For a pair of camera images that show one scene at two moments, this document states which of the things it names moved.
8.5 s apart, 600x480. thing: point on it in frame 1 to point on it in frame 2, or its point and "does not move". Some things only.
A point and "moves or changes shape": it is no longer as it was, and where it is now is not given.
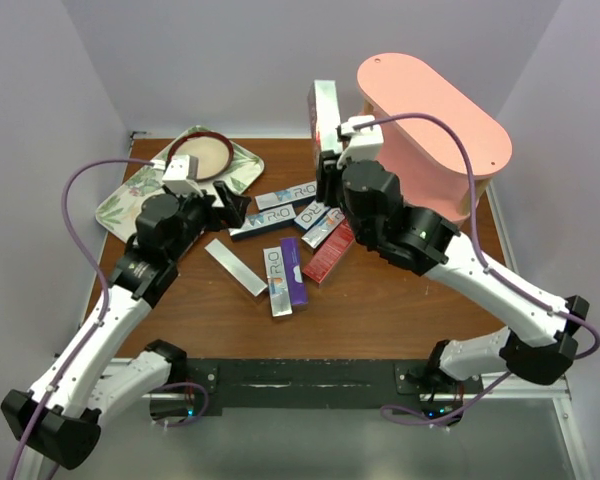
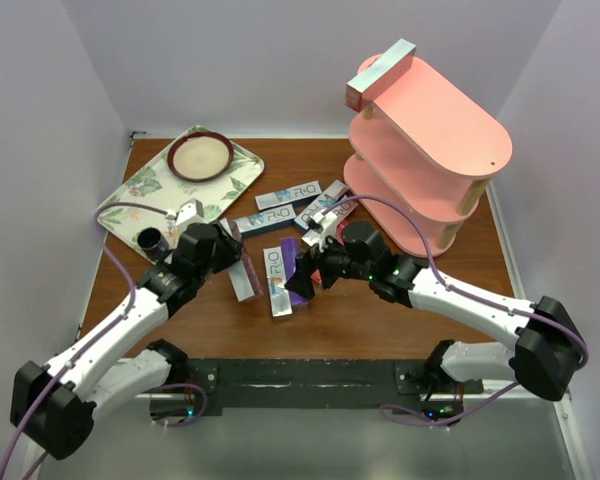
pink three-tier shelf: [443, 145] does not move
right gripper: [328, 175] to [306, 263]
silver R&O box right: [326, 224] does not move
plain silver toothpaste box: [240, 271] moves or changes shape
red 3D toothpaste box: [324, 119] to [368, 82]
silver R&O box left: [264, 221] does not move
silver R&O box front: [278, 286] does not move
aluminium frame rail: [515, 387] does not move
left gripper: [232, 213] to [230, 248]
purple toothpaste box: [294, 272] does not move
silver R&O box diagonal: [312, 214] does not move
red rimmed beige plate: [213, 151] does not move
